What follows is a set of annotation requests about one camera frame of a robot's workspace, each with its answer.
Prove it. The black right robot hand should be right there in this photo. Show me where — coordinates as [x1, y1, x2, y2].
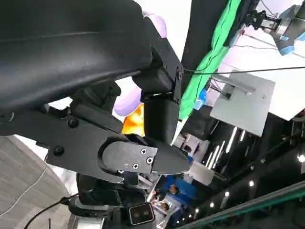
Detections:
[76, 172, 146, 207]

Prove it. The lilac plate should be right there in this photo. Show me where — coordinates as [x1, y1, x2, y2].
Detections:
[113, 10, 168, 118]

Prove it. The thin black cable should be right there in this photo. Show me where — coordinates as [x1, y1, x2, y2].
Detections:
[183, 67, 305, 75]

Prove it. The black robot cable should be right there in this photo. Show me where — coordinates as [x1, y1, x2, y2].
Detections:
[23, 193, 80, 229]

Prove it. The person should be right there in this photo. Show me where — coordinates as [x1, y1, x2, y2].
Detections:
[164, 175, 199, 200]

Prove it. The green cloth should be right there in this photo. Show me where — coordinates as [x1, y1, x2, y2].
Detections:
[178, 0, 242, 120]

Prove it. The orange toy bread roll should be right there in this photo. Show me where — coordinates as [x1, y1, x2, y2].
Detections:
[122, 104, 145, 137]

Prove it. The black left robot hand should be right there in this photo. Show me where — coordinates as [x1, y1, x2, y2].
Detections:
[0, 0, 191, 184]

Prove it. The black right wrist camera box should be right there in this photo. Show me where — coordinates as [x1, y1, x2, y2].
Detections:
[128, 202, 156, 225]

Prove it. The grey desk panel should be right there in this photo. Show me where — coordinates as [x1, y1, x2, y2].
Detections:
[209, 71, 276, 137]

